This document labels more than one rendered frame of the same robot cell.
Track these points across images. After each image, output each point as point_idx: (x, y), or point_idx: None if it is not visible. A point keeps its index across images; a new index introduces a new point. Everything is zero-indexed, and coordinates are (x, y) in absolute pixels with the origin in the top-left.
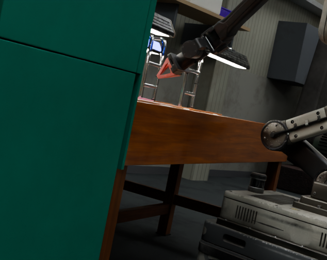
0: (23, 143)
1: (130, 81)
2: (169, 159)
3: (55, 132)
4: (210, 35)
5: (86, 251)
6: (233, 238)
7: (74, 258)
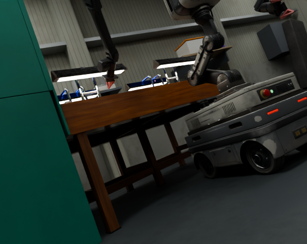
0: None
1: (46, 95)
2: (120, 118)
3: None
4: (107, 55)
5: (66, 178)
6: (196, 137)
7: (56, 184)
